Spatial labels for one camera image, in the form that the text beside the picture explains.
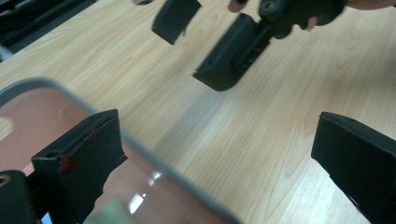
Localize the black stand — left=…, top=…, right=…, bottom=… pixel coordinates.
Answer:
left=0, top=0, right=98, bottom=60

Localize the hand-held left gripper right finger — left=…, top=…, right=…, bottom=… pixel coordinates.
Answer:
left=310, top=111, right=396, bottom=224

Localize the pink bin with grey rim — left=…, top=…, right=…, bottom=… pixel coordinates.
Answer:
left=0, top=76, right=242, bottom=224

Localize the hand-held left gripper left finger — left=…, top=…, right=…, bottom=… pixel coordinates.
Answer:
left=30, top=108, right=129, bottom=224

